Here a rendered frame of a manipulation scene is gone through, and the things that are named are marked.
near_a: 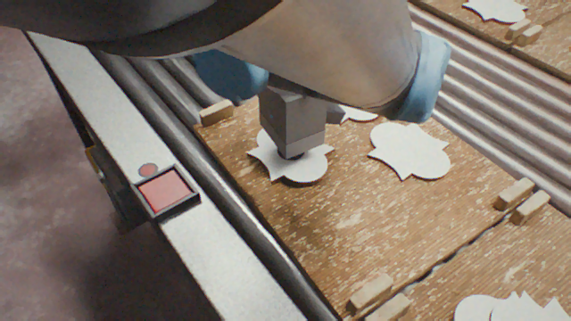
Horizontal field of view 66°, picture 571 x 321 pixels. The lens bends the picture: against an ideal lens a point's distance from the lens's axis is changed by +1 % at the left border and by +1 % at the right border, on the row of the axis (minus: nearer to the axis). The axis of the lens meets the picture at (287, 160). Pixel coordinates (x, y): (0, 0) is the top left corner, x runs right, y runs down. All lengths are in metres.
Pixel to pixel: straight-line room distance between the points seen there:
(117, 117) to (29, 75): 1.97
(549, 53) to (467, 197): 0.45
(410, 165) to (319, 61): 0.53
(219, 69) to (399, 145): 0.39
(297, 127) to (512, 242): 0.32
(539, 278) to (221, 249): 0.41
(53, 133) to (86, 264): 0.79
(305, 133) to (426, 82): 0.27
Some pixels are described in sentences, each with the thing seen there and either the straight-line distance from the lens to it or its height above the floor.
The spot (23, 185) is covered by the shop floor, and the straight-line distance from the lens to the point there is 2.16.
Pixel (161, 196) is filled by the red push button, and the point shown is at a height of 0.93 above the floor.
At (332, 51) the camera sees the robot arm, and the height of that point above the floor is 1.35.
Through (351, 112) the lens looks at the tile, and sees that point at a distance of 0.75.
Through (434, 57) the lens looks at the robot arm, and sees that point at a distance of 0.36.
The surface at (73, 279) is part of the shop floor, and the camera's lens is 1.78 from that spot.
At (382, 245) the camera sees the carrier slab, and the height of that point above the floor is 0.94.
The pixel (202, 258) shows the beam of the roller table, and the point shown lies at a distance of 0.61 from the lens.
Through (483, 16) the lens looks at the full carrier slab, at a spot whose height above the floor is 0.95.
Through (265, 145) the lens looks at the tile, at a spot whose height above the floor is 0.95.
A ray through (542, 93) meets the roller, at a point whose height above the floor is 0.92.
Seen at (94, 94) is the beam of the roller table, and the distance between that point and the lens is 0.90.
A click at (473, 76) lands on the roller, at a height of 0.92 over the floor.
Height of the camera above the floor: 1.43
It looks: 48 degrees down
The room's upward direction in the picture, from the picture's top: straight up
